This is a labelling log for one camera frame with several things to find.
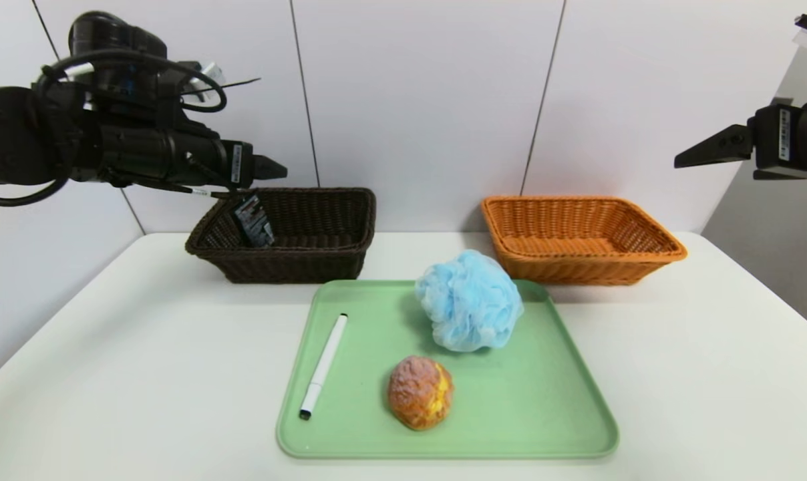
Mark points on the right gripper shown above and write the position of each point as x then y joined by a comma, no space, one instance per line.
782,137

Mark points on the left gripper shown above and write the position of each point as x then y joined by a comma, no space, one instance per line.
239,164

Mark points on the black cosmetic tube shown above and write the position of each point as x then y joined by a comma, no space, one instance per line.
253,224

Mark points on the blue mesh bath sponge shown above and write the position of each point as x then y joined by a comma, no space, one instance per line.
467,300

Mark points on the cream puff bread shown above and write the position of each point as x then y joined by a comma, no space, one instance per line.
419,393

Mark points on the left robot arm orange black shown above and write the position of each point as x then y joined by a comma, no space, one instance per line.
16,133

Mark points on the dark brown wicker basket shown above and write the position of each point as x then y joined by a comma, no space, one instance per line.
310,267

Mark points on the orange wicker basket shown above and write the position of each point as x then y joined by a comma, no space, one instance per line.
577,270

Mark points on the thin black zip tie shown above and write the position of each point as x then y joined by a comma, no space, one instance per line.
243,82

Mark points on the white marker pen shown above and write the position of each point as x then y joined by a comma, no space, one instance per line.
323,366

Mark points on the green plastic tray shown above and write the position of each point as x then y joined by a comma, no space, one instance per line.
510,401

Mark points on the dark wall fixture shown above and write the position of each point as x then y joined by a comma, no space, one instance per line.
783,101

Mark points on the left wrist camera silver box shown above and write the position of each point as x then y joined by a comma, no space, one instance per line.
211,72

